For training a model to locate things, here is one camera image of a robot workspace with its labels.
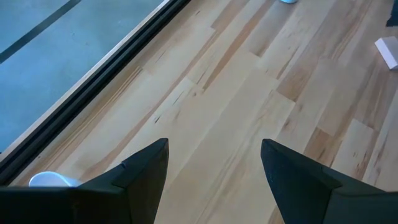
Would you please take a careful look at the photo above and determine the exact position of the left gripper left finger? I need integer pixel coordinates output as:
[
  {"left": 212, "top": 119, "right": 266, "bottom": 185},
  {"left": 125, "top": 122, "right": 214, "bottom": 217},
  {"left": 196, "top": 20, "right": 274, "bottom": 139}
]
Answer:
[{"left": 79, "top": 138, "right": 170, "bottom": 224}]

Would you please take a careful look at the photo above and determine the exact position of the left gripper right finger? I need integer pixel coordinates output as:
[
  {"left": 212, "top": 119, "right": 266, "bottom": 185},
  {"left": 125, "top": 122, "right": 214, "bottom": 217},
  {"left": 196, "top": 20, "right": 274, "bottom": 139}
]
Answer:
[{"left": 261, "top": 139, "right": 385, "bottom": 224}]

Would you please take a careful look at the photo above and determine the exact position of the natural rectangular wooden block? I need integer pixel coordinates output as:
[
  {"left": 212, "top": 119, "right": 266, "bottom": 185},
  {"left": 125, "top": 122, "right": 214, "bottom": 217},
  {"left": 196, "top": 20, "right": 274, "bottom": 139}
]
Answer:
[{"left": 374, "top": 35, "right": 398, "bottom": 70}]

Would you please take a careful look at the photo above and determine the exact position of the clear plastic bin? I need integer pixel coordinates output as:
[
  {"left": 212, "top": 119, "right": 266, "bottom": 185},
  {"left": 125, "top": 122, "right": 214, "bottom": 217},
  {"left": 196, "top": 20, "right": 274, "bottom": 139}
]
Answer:
[{"left": 28, "top": 170, "right": 83, "bottom": 188}]

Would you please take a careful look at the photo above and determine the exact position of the black aluminium table frame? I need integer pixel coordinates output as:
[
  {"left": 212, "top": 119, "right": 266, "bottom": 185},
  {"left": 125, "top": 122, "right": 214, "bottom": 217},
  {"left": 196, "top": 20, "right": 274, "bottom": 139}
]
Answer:
[{"left": 0, "top": 0, "right": 192, "bottom": 187}]

